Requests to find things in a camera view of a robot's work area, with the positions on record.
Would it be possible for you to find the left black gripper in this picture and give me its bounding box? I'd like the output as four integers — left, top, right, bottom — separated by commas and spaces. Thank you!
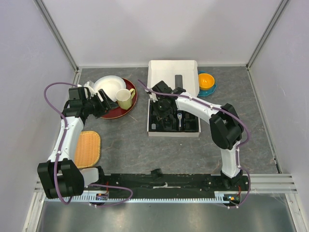
83, 89, 118, 119

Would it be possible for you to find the black silver hair clipper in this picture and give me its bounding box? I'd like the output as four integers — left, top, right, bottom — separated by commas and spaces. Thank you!
177, 113, 183, 131

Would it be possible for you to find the black comb guard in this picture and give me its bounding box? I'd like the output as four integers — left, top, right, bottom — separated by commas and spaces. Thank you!
151, 168, 163, 181

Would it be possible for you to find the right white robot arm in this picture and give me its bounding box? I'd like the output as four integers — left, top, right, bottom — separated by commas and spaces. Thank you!
149, 81, 244, 190

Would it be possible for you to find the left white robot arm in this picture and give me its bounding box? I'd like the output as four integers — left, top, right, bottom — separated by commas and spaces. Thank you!
37, 86, 118, 201

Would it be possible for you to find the dark red round tray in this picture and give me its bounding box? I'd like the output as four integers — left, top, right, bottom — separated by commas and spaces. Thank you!
101, 78, 138, 119

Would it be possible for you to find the pale yellow mug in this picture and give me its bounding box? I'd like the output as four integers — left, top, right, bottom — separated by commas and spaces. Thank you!
116, 88, 136, 110

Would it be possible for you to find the white clipper kit box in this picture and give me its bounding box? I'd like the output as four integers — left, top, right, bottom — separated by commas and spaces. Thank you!
146, 60, 201, 137

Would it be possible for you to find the white paper plate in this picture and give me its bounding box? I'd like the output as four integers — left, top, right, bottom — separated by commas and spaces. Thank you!
93, 75, 126, 102

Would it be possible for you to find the teal scalloped plate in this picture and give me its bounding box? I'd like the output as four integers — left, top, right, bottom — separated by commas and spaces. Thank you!
198, 71, 217, 97

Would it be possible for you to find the orange bowl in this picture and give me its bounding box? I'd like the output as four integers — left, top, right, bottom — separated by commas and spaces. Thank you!
198, 73, 215, 90

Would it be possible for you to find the woven bamboo tray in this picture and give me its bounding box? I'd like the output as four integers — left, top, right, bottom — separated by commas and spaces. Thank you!
74, 131, 101, 169

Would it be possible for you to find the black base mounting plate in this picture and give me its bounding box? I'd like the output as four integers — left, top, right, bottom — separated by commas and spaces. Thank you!
96, 173, 249, 199

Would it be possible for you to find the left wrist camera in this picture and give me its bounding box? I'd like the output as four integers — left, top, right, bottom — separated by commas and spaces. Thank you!
84, 81, 94, 91

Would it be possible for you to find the slotted cable duct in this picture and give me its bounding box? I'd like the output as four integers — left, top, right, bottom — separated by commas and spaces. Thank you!
45, 192, 241, 203

